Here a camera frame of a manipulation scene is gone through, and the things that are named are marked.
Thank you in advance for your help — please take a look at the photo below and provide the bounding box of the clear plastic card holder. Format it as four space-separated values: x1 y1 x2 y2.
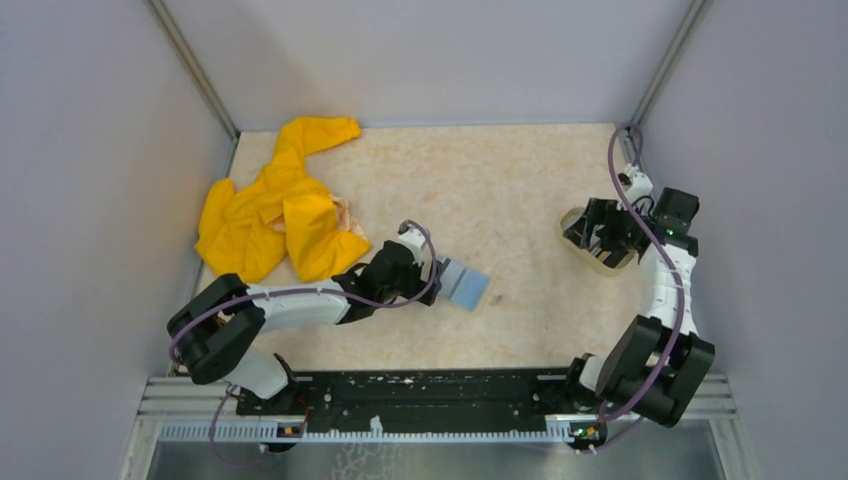
438 257 491 312

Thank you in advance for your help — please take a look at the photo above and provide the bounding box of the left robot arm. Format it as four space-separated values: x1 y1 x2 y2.
166 241 442 414

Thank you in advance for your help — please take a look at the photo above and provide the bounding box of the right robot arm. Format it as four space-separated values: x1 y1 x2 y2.
560 188 715 427

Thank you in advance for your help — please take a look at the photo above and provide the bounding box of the beige oval tray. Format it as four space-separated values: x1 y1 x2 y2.
559 207 636 277

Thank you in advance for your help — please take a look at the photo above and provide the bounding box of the yellow cloth garment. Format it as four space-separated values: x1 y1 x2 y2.
195 116 372 283

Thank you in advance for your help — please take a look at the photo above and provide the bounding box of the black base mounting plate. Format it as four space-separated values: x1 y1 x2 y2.
236 367 600 434

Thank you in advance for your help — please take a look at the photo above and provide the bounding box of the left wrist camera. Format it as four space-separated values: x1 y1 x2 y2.
397 222 429 266

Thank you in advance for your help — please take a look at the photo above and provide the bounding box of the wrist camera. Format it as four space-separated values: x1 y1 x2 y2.
618 165 653 205
397 222 429 266

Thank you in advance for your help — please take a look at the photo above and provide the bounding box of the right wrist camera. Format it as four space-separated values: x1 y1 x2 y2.
618 165 653 205

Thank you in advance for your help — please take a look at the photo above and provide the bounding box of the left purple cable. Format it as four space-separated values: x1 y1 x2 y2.
168 219 442 470

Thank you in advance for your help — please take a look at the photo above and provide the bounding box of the white slotted cable duct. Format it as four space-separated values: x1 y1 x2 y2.
158 417 576 445

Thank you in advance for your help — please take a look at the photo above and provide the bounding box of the aluminium frame rail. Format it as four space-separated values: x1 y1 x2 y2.
137 374 738 422

